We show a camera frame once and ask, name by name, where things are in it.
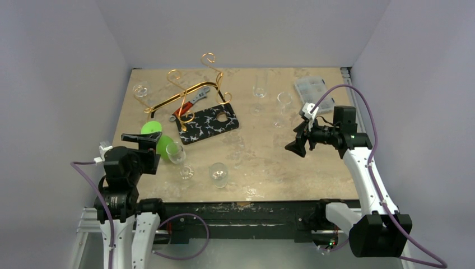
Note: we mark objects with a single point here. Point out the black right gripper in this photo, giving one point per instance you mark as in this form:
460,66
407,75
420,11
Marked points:
306,136

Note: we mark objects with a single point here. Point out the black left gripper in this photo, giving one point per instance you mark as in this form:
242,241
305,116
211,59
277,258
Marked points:
146,142

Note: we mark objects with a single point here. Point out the green plastic wine glass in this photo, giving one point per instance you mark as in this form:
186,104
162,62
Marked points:
164,141

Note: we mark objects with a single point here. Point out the clear round wine glass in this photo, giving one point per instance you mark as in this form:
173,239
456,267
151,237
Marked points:
141,89

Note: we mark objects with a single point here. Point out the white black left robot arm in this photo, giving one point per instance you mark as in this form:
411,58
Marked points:
127,224

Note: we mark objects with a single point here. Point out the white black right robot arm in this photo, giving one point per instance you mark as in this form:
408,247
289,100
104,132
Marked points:
379,230

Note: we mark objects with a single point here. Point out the clear tall wine glass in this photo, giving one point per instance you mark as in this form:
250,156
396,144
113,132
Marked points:
284,100

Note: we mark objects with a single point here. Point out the black marbled rack base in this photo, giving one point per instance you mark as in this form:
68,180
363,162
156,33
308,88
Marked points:
208,123

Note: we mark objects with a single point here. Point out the clear stemmed glass near left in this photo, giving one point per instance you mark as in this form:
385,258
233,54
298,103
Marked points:
177,156

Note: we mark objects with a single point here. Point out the clear plastic screw box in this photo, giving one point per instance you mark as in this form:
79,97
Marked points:
310,89

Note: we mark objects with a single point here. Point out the clear champagne flute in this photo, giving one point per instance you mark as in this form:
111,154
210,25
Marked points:
260,89

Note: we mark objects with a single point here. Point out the short ribbed clear goblet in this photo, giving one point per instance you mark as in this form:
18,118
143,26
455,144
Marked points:
218,173

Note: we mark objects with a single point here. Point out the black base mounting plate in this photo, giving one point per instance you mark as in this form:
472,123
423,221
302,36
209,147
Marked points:
300,221

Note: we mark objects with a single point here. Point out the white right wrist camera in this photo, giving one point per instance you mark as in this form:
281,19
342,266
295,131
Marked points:
308,113

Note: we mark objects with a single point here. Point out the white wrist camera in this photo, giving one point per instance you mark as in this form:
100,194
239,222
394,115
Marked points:
104,146
308,113

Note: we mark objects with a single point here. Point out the red handled adjustable wrench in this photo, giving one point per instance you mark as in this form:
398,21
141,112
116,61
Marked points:
202,94

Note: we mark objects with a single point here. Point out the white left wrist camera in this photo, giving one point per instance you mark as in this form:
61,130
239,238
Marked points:
104,146

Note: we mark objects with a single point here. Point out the gold wire wine glass rack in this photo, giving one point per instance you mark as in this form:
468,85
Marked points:
207,59

